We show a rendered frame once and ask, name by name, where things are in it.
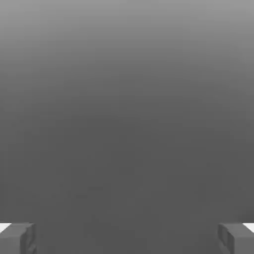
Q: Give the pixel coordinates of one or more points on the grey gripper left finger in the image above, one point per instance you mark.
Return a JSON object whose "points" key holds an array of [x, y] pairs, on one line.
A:
{"points": [[13, 240]]}

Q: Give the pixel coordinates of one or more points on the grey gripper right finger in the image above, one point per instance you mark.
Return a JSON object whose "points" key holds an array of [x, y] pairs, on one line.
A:
{"points": [[240, 240]]}

